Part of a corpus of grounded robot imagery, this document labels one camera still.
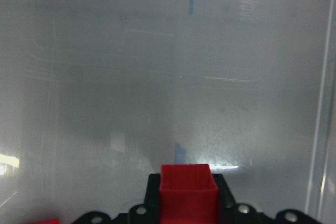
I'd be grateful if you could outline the clear plastic storage box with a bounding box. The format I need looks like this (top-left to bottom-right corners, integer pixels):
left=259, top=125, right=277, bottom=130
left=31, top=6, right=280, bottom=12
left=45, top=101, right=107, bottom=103
left=1, top=0, right=335, bottom=223

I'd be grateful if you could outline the red block with white mark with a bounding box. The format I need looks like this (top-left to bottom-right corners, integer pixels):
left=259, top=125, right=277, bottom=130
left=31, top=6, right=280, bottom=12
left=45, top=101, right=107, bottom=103
left=28, top=218, right=60, bottom=224

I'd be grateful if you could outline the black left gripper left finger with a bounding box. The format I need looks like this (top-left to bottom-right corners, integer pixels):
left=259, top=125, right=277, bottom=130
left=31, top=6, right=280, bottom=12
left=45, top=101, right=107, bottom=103
left=72, top=174, right=161, bottom=223

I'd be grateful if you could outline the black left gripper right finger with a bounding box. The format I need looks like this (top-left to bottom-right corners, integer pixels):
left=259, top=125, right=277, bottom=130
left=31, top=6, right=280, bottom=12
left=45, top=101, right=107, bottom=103
left=213, top=174, right=319, bottom=224

